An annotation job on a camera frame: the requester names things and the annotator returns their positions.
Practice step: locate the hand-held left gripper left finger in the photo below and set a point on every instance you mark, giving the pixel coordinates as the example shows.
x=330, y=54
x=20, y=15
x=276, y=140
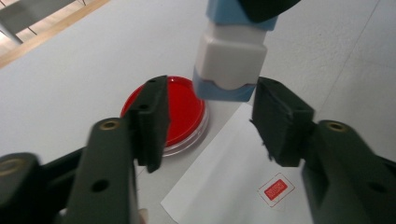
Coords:
x=106, y=161

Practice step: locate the wooden table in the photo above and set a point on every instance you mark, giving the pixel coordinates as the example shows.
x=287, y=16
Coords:
x=46, y=32

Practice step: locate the round red ink pad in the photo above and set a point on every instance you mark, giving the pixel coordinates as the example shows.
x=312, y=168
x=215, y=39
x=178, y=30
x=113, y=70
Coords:
x=183, y=109

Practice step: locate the blue and white stamp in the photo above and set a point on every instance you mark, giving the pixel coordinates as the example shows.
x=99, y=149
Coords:
x=232, y=56

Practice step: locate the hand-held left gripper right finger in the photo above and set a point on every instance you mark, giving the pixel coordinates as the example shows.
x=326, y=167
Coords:
x=342, y=161

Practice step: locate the white paper sheet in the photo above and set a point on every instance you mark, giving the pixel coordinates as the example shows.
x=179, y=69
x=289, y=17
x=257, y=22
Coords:
x=230, y=174

